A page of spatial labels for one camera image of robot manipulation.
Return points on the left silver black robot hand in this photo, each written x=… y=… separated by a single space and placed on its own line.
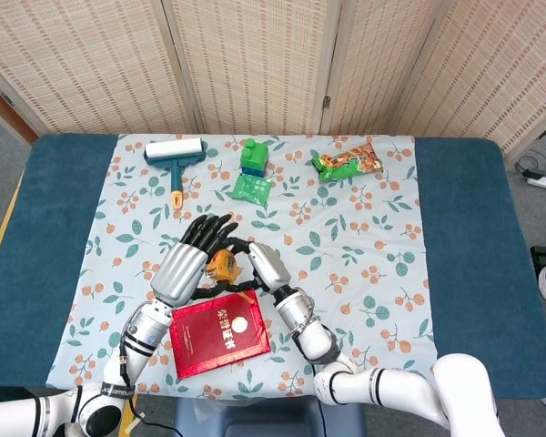
x=179 y=273

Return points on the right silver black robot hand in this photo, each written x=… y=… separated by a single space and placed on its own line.
x=268 y=266

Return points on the yellow tape measure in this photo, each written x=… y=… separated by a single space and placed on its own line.
x=223 y=266

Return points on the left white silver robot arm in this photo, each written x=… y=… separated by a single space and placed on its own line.
x=143 y=332

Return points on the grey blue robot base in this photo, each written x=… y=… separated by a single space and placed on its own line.
x=273 y=416

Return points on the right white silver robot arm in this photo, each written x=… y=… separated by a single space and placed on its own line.
x=391 y=387

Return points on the red certificate book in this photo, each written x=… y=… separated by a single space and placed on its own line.
x=218 y=337

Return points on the green sachet packet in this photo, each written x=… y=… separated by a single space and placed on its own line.
x=251 y=190

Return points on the floral print tablecloth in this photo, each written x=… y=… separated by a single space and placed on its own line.
x=346 y=236

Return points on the green blue toy block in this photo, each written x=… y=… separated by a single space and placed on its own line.
x=255 y=157

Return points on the teal white lint roller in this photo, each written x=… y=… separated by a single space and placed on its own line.
x=175 y=152

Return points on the green orange snack bag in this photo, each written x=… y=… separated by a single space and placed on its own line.
x=348 y=163

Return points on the bamboo folding screen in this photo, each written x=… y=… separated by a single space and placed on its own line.
x=255 y=64

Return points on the blue felt table cover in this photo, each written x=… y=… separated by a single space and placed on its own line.
x=473 y=227

